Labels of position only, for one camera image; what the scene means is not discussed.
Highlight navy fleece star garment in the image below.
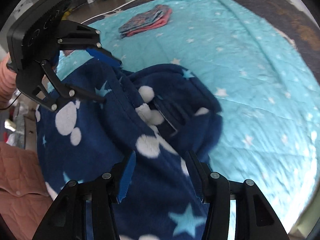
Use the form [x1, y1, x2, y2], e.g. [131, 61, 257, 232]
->
[36, 59, 222, 239]

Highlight folded floral pink clothes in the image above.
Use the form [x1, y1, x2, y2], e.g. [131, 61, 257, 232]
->
[118, 4, 172, 38]

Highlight pink quilted jacket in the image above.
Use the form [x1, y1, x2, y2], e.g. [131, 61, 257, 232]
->
[0, 55, 54, 240]

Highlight turquoise star quilt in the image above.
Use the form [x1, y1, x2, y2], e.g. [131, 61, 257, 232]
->
[57, 0, 319, 231]

